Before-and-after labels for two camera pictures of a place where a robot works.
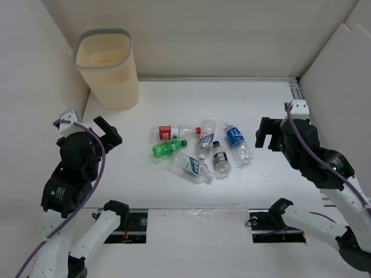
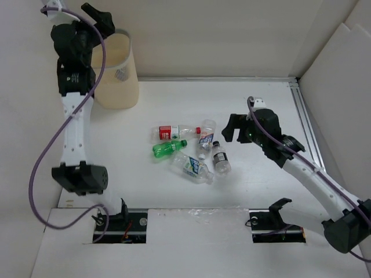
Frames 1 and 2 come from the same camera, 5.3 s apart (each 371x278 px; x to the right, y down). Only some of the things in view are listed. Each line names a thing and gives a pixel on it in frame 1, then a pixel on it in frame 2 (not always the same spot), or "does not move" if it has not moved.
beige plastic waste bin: x=107 y=58 does not move
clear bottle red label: x=162 y=134 does not move
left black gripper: x=112 y=137 -> x=102 y=19
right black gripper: x=269 y=125 -> x=236 y=121
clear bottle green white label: x=191 y=168 does not move
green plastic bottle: x=163 y=150 does not move
